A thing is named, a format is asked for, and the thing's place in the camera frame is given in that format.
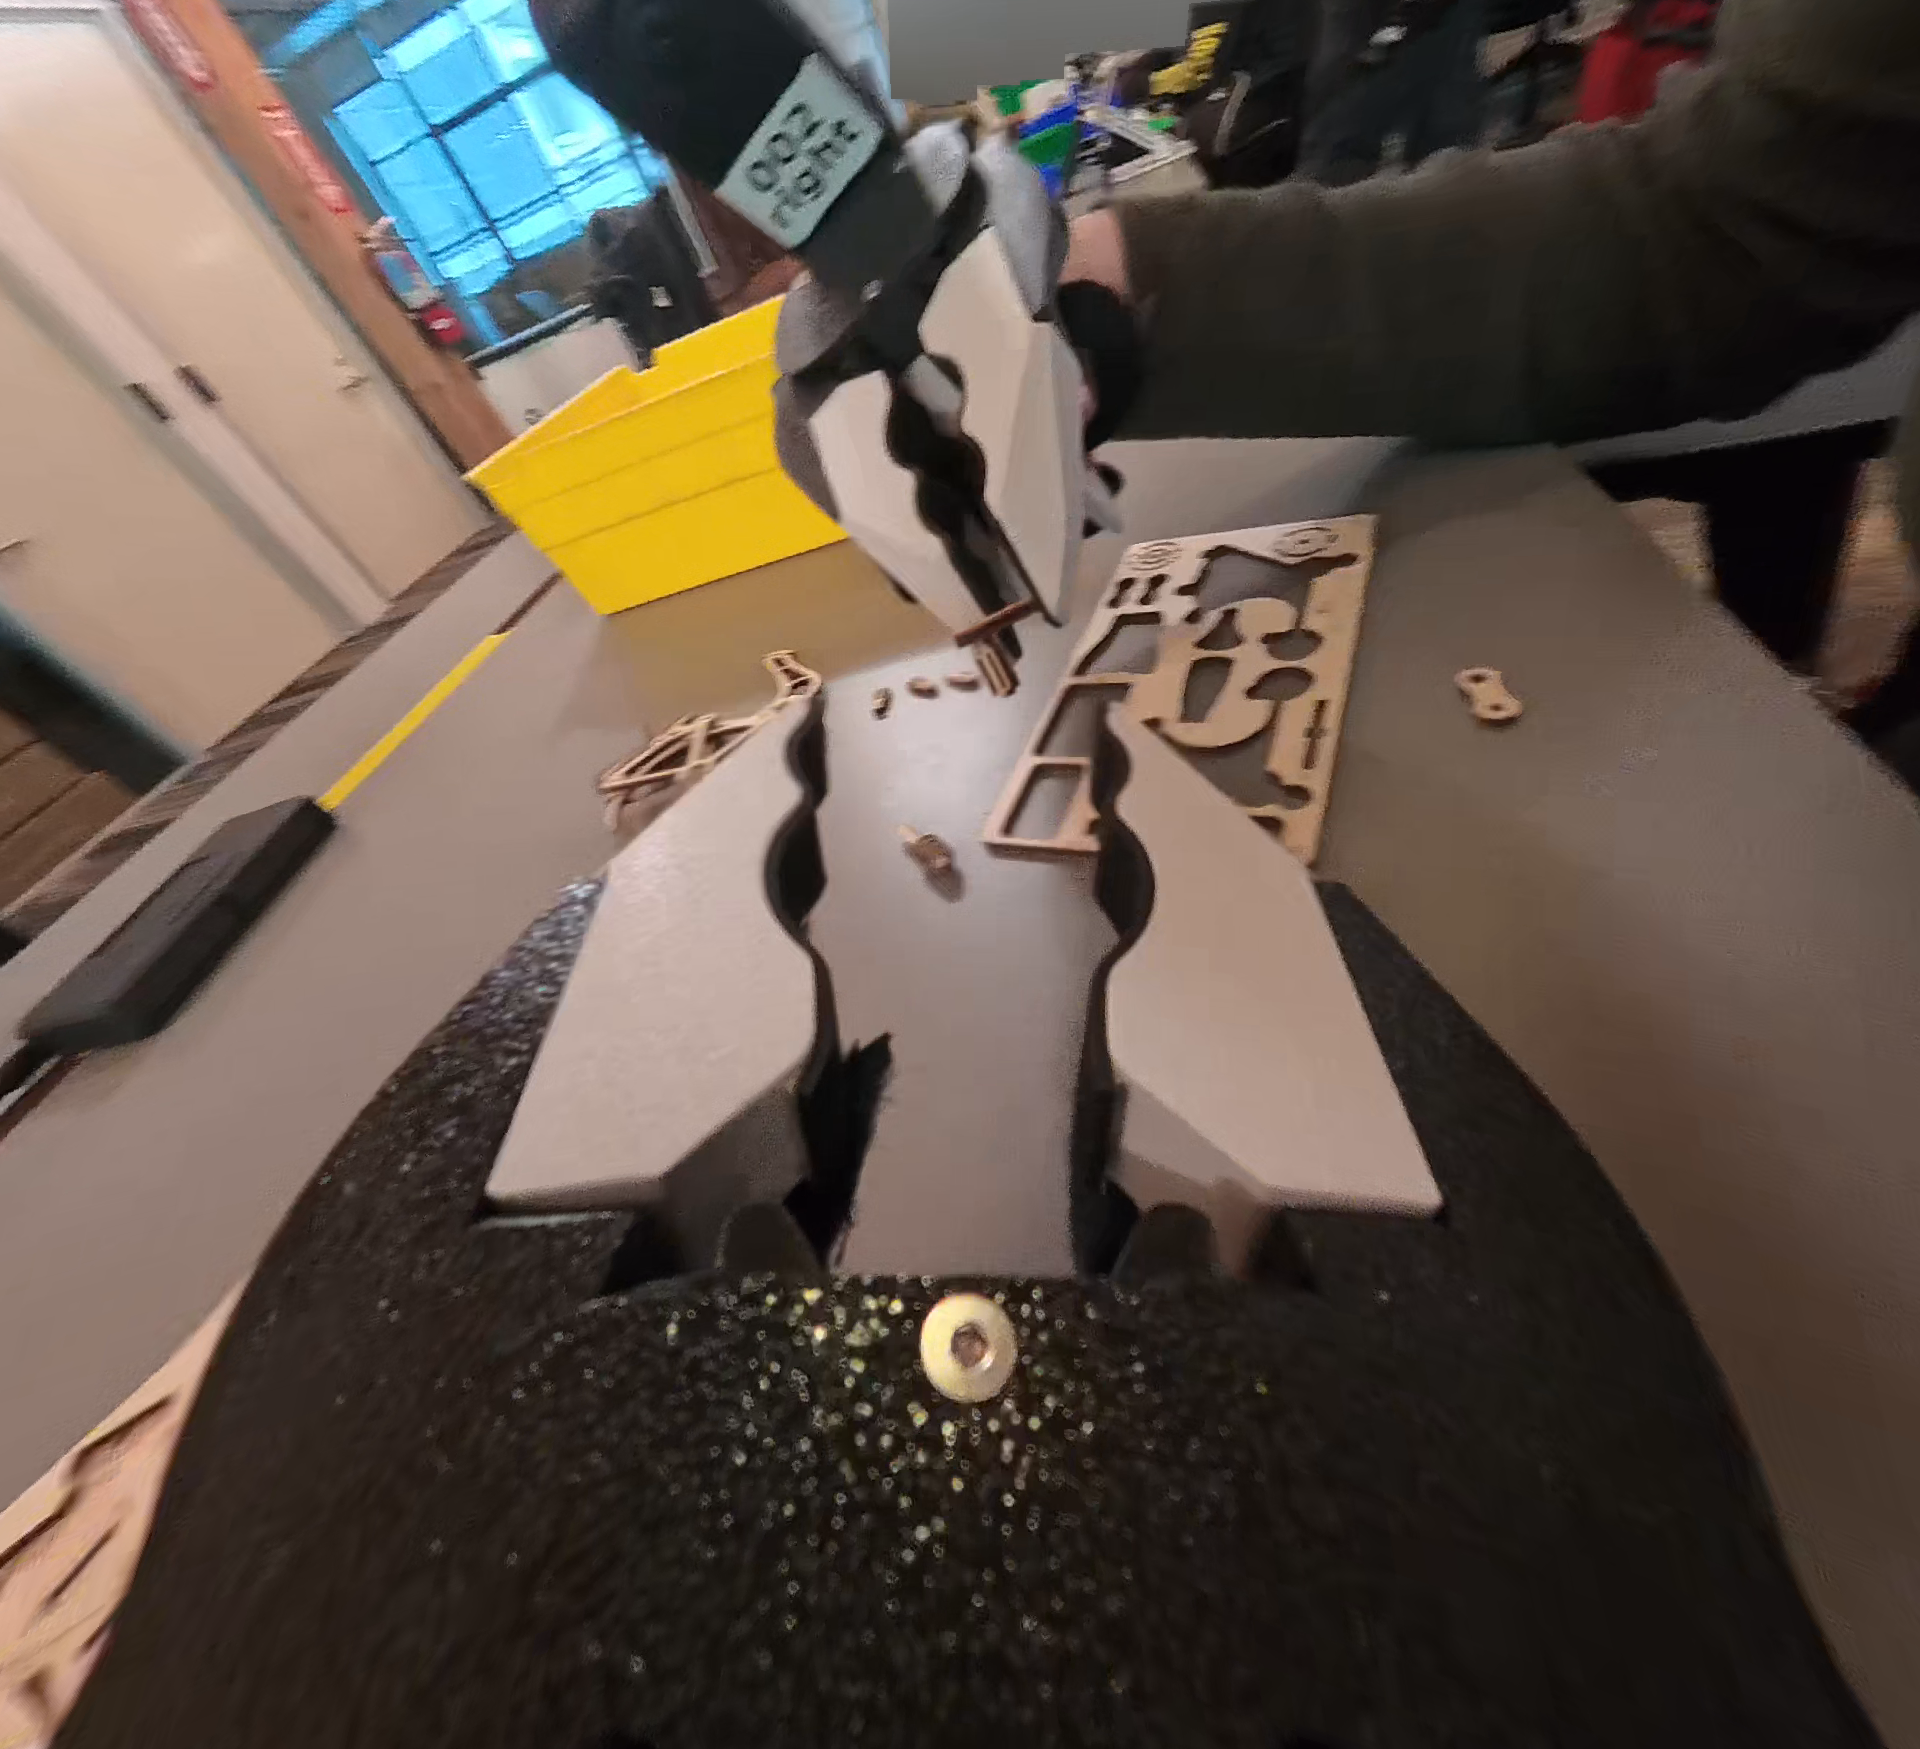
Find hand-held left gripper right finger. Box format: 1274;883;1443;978
1067;702;1446;1277

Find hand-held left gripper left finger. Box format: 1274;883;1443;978
481;692;895;1277

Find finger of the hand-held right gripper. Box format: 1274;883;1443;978
920;231;1093;632
806;371;1042;633

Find wooden axle with discs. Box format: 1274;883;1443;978
959;597;1047;702

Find person's right forearm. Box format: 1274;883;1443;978
1108;0;1920;449

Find partly built wooden model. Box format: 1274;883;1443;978
600;649;829;836

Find wooden parts sheet with gears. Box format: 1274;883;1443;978
0;1387;204;1749

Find yellow plastic bin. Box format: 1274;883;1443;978
460;291;850;616

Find yellow tape strip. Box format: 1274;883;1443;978
318;632;514;812

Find black power adapter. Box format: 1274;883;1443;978
14;795;339;1057

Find emptied wooden parts frame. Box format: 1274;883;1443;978
981;514;1380;869

